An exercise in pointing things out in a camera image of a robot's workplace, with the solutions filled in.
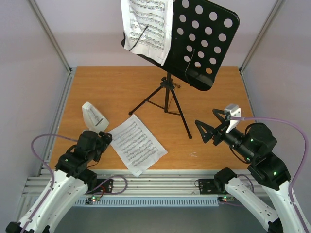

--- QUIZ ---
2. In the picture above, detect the white metronome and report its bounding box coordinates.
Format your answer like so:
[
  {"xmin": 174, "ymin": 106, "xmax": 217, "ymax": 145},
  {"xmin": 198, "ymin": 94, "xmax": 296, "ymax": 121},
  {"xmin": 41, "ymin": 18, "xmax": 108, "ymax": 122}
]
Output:
[{"xmin": 82, "ymin": 102, "xmax": 109, "ymax": 133}]

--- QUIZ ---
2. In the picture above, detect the black music stand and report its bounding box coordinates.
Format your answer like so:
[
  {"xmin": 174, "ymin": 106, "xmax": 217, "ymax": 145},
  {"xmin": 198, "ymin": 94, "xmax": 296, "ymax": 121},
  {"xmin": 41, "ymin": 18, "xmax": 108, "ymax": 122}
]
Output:
[{"xmin": 121, "ymin": 0, "xmax": 241, "ymax": 139}]

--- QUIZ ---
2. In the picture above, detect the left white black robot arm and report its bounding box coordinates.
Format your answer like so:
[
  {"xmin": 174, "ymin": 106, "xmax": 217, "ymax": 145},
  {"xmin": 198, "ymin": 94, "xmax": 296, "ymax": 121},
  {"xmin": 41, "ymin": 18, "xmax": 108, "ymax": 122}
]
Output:
[{"xmin": 5, "ymin": 131, "xmax": 112, "ymax": 233}]

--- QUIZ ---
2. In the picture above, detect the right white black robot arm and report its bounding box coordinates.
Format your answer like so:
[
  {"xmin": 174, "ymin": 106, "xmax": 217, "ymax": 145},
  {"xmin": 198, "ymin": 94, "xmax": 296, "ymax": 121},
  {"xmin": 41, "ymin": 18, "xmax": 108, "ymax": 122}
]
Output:
[{"xmin": 195, "ymin": 104, "xmax": 311, "ymax": 233}]

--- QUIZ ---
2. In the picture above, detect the white sheet music paper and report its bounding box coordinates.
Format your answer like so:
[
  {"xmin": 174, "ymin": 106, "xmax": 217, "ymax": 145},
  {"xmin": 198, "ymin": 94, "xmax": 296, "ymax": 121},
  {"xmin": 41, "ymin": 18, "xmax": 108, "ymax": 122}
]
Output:
[{"xmin": 121, "ymin": 0, "xmax": 173, "ymax": 66}]

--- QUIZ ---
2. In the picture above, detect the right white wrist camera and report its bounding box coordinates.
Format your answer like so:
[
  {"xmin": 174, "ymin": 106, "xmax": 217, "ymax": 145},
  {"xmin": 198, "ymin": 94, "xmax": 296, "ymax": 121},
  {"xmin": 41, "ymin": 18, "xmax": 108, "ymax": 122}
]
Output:
[{"xmin": 224, "ymin": 103, "xmax": 241, "ymax": 133}]

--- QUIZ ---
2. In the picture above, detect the aluminium rail base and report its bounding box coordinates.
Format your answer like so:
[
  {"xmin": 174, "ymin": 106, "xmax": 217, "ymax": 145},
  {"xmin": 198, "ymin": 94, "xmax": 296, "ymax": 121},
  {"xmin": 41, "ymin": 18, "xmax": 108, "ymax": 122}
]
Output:
[{"xmin": 22, "ymin": 169, "xmax": 267, "ymax": 197}]

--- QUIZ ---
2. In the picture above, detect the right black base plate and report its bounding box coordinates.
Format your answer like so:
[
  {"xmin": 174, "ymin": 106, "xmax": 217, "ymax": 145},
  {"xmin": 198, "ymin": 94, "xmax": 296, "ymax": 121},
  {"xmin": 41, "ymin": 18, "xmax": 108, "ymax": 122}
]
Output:
[{"xmin": 196, "ymin": 179, "xmax": 227, "ymax": 195}]

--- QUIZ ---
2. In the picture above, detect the left aluminium frame post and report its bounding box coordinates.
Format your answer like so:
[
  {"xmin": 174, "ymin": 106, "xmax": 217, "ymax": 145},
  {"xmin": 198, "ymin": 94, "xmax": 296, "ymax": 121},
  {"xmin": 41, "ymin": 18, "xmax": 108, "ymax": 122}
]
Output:
[{"xmin": 26, "ymin": 0, "xmax": 73, "ymax": 76}]

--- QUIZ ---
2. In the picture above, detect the aluminium frame post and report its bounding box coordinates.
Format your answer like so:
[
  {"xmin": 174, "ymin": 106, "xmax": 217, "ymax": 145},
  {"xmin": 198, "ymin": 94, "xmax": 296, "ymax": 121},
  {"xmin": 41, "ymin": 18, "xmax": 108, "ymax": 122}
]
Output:
[
  {"xmin": 26, "ymin": 0, "xmax": 73, "ymax": 76},
  {"xmin": 239, "ymin": 0, "xmax": 286, "ymax": 75}
]

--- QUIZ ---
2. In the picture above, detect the grey slotted cable duct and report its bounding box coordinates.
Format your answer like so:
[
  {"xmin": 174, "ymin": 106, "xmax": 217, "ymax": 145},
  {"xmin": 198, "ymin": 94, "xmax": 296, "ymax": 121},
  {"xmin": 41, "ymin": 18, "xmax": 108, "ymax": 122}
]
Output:
[{"xmin": 73, "ymin": 197, "xmax": 219, "ymax": 208}]

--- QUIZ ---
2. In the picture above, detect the right aluminium frame post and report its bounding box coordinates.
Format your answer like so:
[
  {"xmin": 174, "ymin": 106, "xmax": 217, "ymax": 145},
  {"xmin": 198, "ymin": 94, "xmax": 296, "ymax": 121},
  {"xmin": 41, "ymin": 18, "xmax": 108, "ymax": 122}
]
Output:
[{"xmin": 239, "ymin": 0, "xmax": 286, "ymax": 75}]

